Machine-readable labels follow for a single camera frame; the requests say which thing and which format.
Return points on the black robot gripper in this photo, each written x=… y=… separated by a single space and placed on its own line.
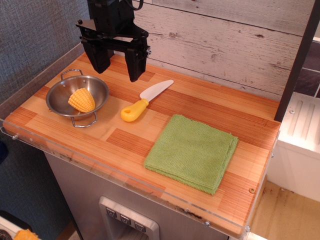
x=111 y=28

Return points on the yellow handled toy knife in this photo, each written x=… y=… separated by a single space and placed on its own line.
x=133 y=112

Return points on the green folded cloth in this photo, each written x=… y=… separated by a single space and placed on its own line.
x=192 y=153

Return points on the yellow toy corn cob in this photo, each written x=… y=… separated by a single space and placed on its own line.
x=82 y=100

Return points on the clear acrylic edge guard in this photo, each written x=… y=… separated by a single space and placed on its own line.
x=116 y=151

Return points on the grey toy cabinet body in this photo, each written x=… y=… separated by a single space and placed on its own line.
x=83 y=187

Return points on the silver toy fridge dispenser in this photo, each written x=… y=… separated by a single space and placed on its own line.
x=127 y=221

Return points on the orange toy at corner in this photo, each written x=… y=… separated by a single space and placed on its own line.
x=25 y=234

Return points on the white toy sink unit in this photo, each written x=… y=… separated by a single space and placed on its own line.
x=295 y=162

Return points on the steel bowl with handles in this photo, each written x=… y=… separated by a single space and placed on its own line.
x=71 y=80

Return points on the dark right vertical post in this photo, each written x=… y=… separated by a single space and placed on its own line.
x=300 y=58

